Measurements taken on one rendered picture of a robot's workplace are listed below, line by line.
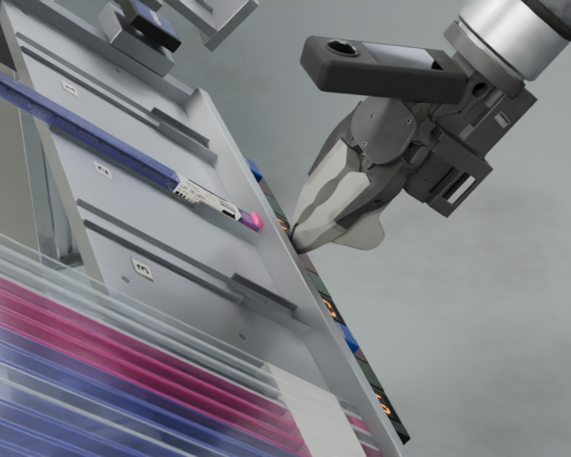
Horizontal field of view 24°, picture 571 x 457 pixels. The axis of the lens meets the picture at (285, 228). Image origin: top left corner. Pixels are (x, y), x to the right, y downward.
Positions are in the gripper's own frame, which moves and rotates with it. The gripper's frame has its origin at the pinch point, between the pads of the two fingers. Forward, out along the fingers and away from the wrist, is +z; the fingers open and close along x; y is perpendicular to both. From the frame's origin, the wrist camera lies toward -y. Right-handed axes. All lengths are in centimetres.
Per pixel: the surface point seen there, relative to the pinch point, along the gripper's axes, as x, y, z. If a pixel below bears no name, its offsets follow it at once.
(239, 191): 4.2, -3.5, 0.7
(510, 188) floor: 87, 99, 4
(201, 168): 7.3, -5.5, 1.7
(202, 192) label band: -0.5, -9.3, 0.5
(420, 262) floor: 73, 83, 20
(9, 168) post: 47, 2, 27
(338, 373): -17.3, -3.5, 0.5
